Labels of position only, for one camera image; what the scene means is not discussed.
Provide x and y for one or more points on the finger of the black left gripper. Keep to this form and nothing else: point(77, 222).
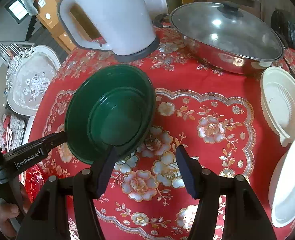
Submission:
point(44, 145)

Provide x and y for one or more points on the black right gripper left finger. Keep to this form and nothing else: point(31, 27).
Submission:
point(72, 197)

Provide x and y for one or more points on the red scalloped plate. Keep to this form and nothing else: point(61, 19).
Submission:
point(35, 178)

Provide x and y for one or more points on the white plastic bowl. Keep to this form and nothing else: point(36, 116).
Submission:
point(281, 193)

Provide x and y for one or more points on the green plastic bowl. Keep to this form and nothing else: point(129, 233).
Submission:
point(113, 107)

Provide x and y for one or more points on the cream ribbed plastic bowl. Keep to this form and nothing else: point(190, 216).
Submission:
point(278, 103)

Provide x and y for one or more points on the left hand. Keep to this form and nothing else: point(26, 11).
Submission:
point(8, 211)

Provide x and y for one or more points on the red patterned sofa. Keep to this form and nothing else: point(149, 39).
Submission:
point(11, 132)

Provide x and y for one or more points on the white ornate chair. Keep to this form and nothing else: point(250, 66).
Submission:
point(28, 77)

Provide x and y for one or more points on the red floral tablecloth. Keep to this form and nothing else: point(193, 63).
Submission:
point(215, 114)

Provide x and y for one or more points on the wooden cabinet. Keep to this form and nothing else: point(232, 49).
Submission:
point(48, 17)

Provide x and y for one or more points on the white electric kettle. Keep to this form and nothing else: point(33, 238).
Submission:
point(125, 25)

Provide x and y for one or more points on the steel pan with lid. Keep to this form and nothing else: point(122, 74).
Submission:
point(225, 36)

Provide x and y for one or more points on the black garbage bag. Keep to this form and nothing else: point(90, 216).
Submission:
point(284, 23)

